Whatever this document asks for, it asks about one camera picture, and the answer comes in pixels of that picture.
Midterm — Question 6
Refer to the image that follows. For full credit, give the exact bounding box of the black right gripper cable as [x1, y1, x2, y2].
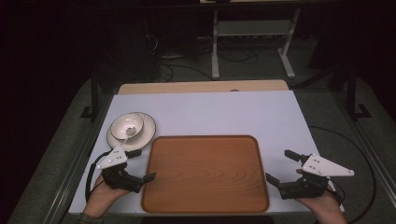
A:
[308, 125, 377, 224]

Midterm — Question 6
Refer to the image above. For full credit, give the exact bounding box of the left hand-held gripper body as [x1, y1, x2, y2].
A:
[96, 145, 145, 194]

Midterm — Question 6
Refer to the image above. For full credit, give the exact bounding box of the white ceramic bowl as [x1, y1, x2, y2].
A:
[109, 112, 145, 141]

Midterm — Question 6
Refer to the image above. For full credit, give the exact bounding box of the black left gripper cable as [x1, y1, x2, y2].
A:
[84, 149, 114, 203]

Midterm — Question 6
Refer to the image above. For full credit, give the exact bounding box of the person's left hand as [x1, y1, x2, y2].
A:
[83, 174, 132, 218]

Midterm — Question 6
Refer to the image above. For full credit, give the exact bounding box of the black floor cable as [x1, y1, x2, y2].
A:
[159, 63, 213, 82]

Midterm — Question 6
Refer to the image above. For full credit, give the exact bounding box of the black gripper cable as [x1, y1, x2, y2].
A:
[308, 125, 377, 224]
[84, 149, 114, 203]

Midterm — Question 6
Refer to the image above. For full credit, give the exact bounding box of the white table mat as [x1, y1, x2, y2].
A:
[68, 90, 346, 216]

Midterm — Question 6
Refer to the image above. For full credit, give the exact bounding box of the metal spoon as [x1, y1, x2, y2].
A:
[119, 125, 137, 147]

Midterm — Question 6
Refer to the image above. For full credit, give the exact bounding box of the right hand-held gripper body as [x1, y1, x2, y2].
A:
[277, 153, 356, 201]

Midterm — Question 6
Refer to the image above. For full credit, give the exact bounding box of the brown wooden tray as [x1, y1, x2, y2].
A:
[140, 134, 271, 215]

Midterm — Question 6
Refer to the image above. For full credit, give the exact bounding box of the aluminium frame rail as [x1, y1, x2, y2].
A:
[41, 92, 115, 224]
[332, 92, 396, 200]

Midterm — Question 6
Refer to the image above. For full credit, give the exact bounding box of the white metal desk frame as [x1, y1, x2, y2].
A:
[210, 7, 302, 81]

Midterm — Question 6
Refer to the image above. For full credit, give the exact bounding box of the person's right hand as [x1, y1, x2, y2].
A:
[295, 168, 344, 219]

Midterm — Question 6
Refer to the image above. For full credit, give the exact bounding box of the black metal stand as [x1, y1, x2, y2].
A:
[346, 63, 374, 121]
[79, 70, 101, 121]

